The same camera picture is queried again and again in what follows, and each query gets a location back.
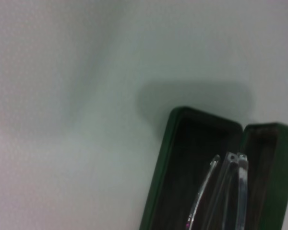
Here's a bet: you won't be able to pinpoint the green glasses case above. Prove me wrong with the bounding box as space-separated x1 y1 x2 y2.
139 106 288 230

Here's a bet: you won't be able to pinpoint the clear white glasses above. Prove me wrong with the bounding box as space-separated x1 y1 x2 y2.
186 151 250 230

